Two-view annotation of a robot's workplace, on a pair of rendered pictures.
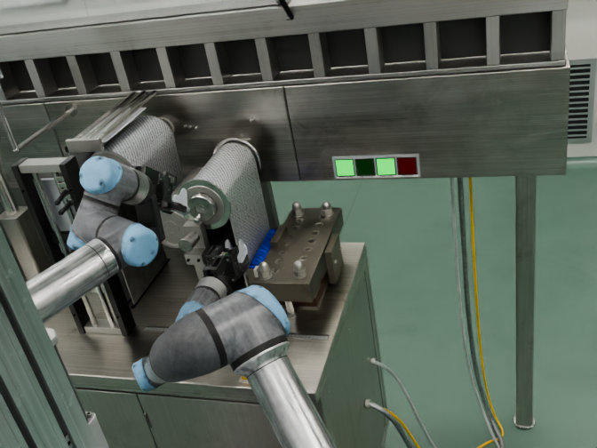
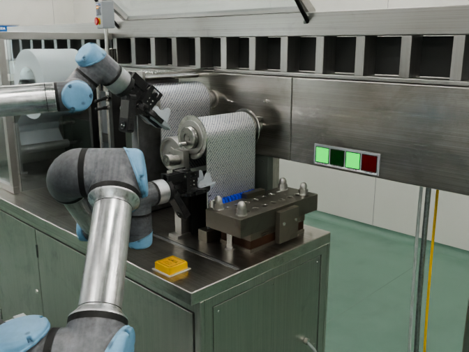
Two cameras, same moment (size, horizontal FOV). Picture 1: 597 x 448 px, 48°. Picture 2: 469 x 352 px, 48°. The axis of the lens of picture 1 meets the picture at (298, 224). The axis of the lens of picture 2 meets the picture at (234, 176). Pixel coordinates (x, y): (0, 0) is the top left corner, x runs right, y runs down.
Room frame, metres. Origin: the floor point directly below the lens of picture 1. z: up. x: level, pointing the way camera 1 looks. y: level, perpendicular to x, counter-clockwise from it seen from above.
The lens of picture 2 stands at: (0.05, -0.59, 1.56)
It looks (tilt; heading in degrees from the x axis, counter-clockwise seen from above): 14 degrees down; 24
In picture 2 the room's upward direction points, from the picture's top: straight up
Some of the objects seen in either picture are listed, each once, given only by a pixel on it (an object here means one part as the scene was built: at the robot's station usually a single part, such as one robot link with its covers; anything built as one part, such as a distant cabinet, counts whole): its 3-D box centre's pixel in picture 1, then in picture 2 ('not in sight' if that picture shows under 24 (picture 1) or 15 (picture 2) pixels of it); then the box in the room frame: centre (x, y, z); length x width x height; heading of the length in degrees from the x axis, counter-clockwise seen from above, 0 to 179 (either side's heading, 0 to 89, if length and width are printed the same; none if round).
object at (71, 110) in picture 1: (44, 129); not in sight; (1.93, 0.68, 1.41); 0.30 x 0.04 x 0.04; 159
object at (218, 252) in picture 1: (221, 270); (179, 184); (1.44, 0.21, 1.12); 0.12 x 0.08 x 0.09; 159
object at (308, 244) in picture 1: (301, 251); (264, 209); (1.66, 0.01, 1.00); 0.40 x 0.16 x 0.06; 159
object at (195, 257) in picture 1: (203, 275); (178, 194); (1.54, 0.28, 1.05); 0.06 x 0.05 x 0.31; 159
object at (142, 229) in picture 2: not in sight; (134, 229); (1.29, 0.29, 1.01); 0.11 x 0.08 x 0.11; 115
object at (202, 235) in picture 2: not in sight; (232, 225); (1.66, 0.13, 0.92); 0.28 x 0.04 x 0.04; 159
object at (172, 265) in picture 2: not in sight; (171, 265); (1.30, 0.16, 0.91); 0.07 x 0.07 x 0.02; 69
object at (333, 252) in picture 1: (335, 258); (287, 224); (1.64, -0.09, 0.96); 0.10 x 0.03 x 0.11; 159
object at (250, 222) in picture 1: (251, 224); (232, 173); (1.66, 0.13, 1.11); 0.23 x 0.01 x 0.18; 159
